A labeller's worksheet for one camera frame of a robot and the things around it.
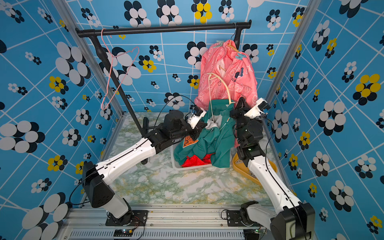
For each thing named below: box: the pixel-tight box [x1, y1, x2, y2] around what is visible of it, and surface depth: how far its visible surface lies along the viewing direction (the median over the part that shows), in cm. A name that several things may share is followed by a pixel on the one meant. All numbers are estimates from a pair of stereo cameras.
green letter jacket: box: [173, 99, 236, 169], surface depth 75 cm
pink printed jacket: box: [194, 39, 258, 110], surface depth 70 cm
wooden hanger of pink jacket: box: [219, 23, 240, 71], surface depth 64 cm
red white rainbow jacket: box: [181, 153, 216, 168], surface depth 86 cm
